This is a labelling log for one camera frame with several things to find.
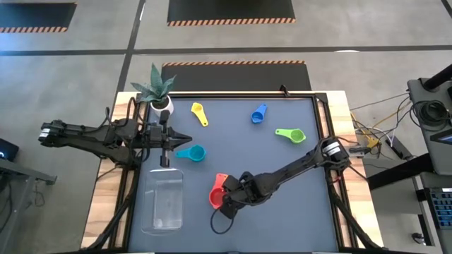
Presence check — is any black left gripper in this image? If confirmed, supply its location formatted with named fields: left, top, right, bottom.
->
left=141, top=109, right=194, bottom=168

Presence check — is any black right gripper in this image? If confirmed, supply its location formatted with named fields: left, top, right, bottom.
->
left=218, top=171, right=263, bottom=220

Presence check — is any red measuring cup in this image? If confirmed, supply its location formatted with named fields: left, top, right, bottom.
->
left=208, top=172, right=230, bottom=210

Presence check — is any teal measuring cup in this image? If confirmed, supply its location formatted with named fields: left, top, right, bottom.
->
left=175, top=144, right=208, bottom=163

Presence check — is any yellow measuring cup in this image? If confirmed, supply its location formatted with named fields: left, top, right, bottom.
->
left=191, top=102, right=209, bottom=127

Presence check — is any blue measuring cup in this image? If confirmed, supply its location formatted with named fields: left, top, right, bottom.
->
left=251, top=103, right=268, bottom=125

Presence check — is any green measuring cup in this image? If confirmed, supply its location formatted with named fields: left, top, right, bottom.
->
left=275, top=128, right=307, bottom=145

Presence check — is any clear plastic basket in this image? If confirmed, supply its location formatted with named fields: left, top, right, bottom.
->
left=141, top=168, right=184, bottom=236

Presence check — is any potted plant white pot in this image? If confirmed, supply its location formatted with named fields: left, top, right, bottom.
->
left=130, top=63, right=177, bottom=119

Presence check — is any grey blue table mat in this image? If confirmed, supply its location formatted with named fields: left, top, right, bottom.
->
left=129, top=97, right=340, bottom=253

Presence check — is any black orange striped floor mat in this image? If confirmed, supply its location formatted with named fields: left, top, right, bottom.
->
left=0, top=2, right=78, bottom=34
left=161, top=59, right=313, bottom=92
left=167, top=0, right=297, bottom=28

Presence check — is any grey metal stand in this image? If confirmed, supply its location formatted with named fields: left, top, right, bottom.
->
left=0, top=157, right=58, bottom=248

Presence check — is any black device with logo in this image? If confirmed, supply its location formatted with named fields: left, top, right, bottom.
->
left=0, top=138, right=20, bottom=162

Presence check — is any black desk leg bar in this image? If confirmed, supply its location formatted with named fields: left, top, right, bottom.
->
left=367, top=153, right=436, bottom=191

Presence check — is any black power strip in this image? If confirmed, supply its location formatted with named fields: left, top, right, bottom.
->
left=384, top=135, right=413, bottom=160

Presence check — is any grey keyboard desk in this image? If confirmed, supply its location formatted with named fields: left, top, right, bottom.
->
left=412, top=171, right=452, bottom=254

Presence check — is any backlit keyboard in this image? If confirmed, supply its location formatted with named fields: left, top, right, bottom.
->
left=428, top=187, right=452, bottom=230

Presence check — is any dark tablet screen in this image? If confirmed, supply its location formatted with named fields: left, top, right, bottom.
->
left=439, top=128, right=452, bottom=146

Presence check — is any black pole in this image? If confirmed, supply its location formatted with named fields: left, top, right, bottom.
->
left=422, top=63, right=452, bottom=91

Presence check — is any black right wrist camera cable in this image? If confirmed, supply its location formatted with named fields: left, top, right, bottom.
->
left=210, top=207, right=235, bottom=235

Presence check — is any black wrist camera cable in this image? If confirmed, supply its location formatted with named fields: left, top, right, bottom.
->
left=210, top=207, right=235, bottom=235
left=104, top=97, right=149, bottom=130

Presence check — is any black left wrist camera cable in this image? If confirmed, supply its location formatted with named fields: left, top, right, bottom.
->
left=104, top=97, right=149, bottom=130

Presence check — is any black aluminium table frame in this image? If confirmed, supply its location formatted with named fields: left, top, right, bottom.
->
left=80, top=90, right=386, bottom=254

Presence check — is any yellow cable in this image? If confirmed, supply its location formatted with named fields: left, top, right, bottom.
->
left=349, top=102, right=412, bottom=149

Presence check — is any thin grey cable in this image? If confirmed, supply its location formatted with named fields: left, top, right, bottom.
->
left=348, top=91, right=411, bottom=111

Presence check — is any coiled black cable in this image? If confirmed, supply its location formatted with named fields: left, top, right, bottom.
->
left=410, top=99, right=452, bottom=132

